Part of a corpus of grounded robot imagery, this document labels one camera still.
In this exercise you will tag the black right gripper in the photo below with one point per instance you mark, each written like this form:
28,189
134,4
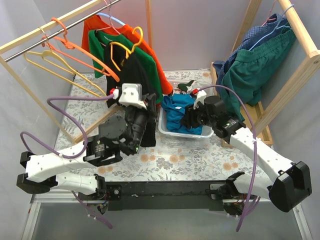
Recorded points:
191,116

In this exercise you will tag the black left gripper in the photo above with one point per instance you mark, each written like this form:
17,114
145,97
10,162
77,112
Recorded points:
146,110

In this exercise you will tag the blue t shirt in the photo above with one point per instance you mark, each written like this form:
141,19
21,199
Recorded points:
174,106

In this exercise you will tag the green and white t shirt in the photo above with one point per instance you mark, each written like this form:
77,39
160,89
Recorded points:
184,88

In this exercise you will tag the black t shirt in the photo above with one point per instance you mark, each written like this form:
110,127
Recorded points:
149,139

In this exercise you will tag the dark yellow plastic hanger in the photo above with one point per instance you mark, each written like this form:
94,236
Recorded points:
125,46

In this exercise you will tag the orange plastic hanger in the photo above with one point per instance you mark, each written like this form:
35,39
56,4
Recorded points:
104,69

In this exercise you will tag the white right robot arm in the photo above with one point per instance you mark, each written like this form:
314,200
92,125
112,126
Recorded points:
288,183

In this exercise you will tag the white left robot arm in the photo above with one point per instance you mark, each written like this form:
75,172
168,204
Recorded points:
52,170

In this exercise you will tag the orange t shirt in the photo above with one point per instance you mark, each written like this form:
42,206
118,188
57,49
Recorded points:
126,31

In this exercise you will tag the white plastic basket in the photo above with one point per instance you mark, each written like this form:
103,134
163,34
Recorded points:
207,132

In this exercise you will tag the floral table cloth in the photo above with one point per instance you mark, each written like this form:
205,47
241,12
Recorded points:
173,158

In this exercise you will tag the wooden clothes rack right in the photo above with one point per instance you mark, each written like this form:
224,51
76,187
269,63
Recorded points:
288,86

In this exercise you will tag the teal green shorts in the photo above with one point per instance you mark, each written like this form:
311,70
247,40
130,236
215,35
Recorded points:
251,70

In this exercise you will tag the blue checkered shorts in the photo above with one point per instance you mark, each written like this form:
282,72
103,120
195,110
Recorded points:
249,39

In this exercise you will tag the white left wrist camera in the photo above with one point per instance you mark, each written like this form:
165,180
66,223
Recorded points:
130,94

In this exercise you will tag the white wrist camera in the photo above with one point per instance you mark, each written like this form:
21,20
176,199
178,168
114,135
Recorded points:
130,94
200,96

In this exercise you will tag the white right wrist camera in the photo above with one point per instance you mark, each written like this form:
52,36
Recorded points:
200,96

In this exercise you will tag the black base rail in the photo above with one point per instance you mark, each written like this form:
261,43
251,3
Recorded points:
163,195

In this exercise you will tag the light blue wire hanger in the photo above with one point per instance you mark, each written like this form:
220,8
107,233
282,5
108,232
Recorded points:
275,28

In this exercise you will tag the pink wire hanger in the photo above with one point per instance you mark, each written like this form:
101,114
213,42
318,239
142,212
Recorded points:
270,13

